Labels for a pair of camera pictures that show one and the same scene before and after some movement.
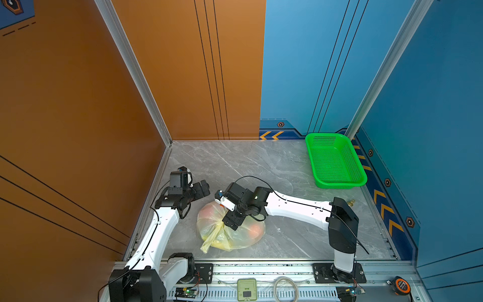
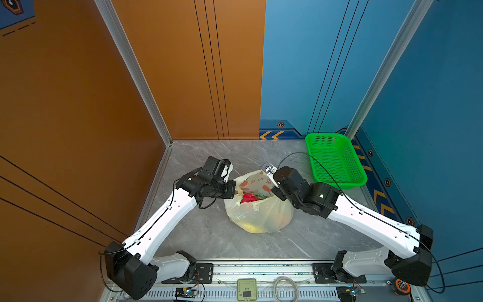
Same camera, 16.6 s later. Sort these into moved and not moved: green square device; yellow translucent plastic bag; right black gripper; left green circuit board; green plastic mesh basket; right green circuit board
Moved: right black gripper; yellow translucent plastic bag
Not moved: left green circuit board; green plastic mesh basket; right green circuit board; green square device
